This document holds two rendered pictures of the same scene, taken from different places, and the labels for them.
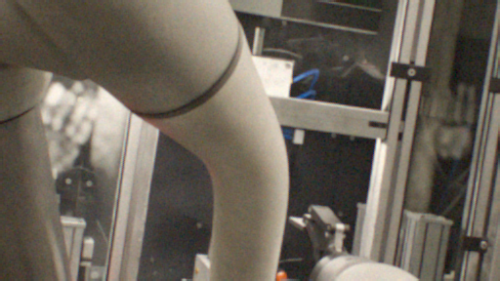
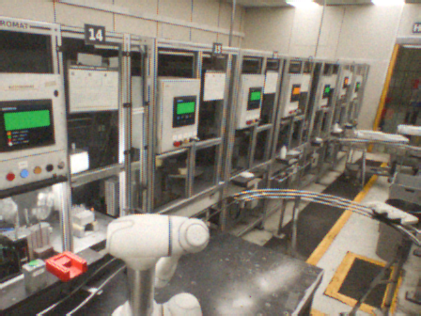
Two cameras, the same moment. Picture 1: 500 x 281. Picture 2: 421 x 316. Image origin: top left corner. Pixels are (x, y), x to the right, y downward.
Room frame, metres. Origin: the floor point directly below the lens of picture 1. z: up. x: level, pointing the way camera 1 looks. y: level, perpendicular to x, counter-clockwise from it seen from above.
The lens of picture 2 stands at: (-0.11, 0.78, 1.94)
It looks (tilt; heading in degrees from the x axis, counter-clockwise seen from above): 20 degrees down; 317
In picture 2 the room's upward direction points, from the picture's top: 4 degrees clockwise
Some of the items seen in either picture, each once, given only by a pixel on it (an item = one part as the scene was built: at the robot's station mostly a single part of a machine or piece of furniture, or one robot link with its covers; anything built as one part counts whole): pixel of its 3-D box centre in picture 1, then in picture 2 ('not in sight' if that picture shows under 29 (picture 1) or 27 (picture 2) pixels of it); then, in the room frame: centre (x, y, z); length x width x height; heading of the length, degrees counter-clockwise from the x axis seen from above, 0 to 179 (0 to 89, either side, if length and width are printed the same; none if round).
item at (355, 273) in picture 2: not in sight; (366, 280); (0.87, -2.48, 0.01); 1.00 x 0.55 x 0.01; 104
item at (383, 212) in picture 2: not in sight; (389, 214); (0.75, -2.18, 0.84); 0.37 x 0.14 x 0.10; 162
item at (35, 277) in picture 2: not in sight; (34, 274); (1.34, 0.39, 0.97); 0.08 x 0.08 x 0.12; 14
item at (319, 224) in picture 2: not in sight; (343, 193); (2.20, -4.69, 0.01); 5.85 x 0.59 x 0.01; 104
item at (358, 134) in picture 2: not in sight; (374, 157); (2.23, -5.66, 0.48); 0.88 x 0.56 x 0.96; 32
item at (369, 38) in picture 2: not in sight; (304, 77); (5.17, -7.69, 1.65); 3.78 x 0.08 x 3.30; 14
